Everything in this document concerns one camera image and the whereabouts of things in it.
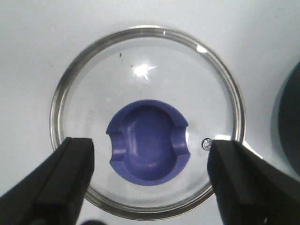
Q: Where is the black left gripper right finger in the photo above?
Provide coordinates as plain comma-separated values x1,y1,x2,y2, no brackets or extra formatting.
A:
207,140,300,225

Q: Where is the dark blue saucepan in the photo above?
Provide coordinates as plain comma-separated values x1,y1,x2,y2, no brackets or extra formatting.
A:
271,63,300,175

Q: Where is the glass lid with blue knob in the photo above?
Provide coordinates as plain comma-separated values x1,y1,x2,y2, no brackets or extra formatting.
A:
50,25,247,221

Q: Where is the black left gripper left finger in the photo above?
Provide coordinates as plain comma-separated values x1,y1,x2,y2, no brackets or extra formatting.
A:
0,137,94,225

